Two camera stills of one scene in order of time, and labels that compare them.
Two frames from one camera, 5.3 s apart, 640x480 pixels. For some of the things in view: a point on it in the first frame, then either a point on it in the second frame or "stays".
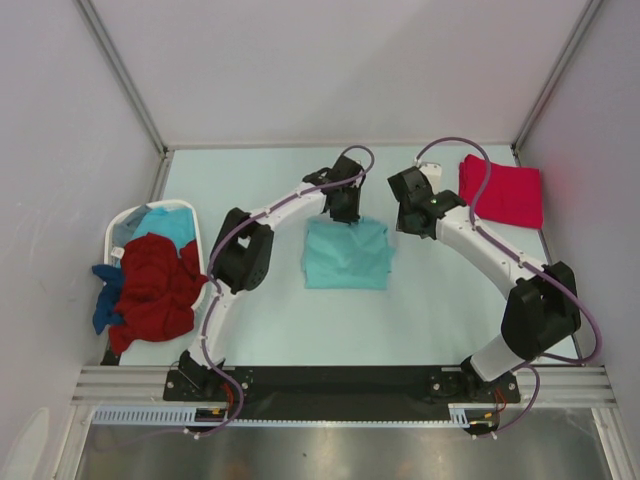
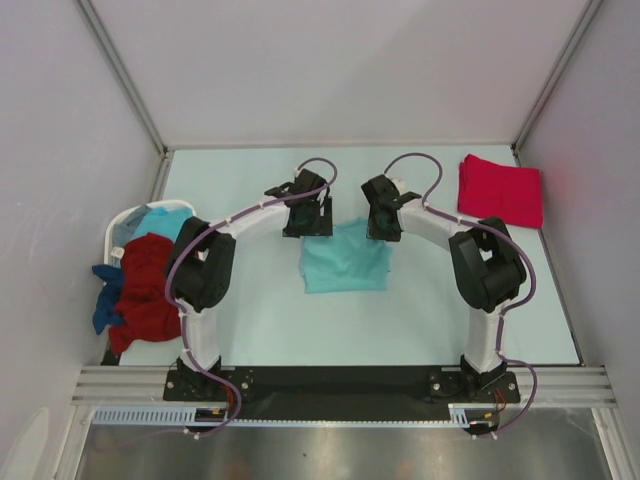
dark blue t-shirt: [104, 313] stays
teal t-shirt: [343, 255] stays
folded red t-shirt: [513, 194] stays
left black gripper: [351, 215] → [321, 225]
